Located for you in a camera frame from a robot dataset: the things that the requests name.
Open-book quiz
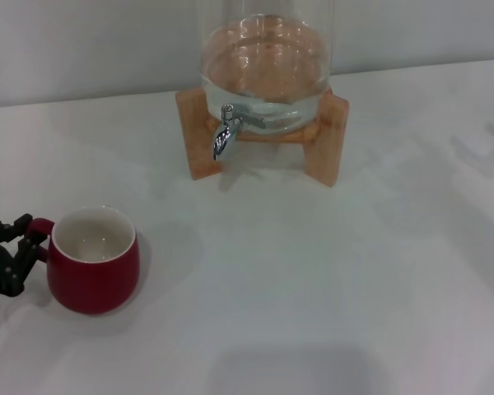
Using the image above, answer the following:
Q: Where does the red ceramic cup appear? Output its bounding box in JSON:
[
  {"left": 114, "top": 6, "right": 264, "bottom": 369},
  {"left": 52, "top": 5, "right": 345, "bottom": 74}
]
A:
[{"left": 26, "top": 207, "right": 142, "bottom": 316}]

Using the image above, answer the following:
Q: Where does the chrome dispenser faucet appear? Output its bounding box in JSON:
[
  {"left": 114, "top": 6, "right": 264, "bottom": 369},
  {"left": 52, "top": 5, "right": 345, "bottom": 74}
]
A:
[{"left": 212, "top": 102, "right": 267, "bottom": 162}]

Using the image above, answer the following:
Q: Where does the wooden dispenser stand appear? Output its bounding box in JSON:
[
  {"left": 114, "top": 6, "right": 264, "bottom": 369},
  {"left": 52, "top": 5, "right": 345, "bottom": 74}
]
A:
[{"left": 175, "top": 85, "right": 350, "bottom": 188}]

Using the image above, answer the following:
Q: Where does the glass water dispenser jar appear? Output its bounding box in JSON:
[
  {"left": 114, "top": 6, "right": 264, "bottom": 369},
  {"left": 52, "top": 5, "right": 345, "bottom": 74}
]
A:
[{"left": 198, "top": 0, "right": 335, "bottom": 135}]

